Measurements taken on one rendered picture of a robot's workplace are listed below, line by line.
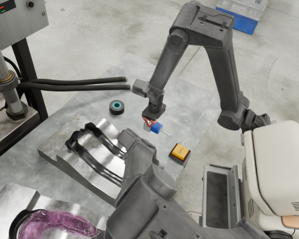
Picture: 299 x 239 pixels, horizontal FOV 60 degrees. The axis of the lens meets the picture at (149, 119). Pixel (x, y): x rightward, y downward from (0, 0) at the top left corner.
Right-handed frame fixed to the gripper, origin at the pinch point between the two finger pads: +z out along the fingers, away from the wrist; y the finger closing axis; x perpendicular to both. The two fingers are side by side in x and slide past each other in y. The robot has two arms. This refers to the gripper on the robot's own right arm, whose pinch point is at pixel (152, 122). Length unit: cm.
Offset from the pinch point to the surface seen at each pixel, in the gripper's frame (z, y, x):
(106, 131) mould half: 2.9, 14.4, -14.5
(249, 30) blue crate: 90, -286, -6
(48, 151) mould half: 8.8, 34.3, -30.5
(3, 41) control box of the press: -17, 13, -72
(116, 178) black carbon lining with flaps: 7.2, 28.5, 1.1
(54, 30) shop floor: 93, -122, -201
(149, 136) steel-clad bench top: 15.3, -2.7, -1.3
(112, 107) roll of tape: 11.5, -4.4, -25.7
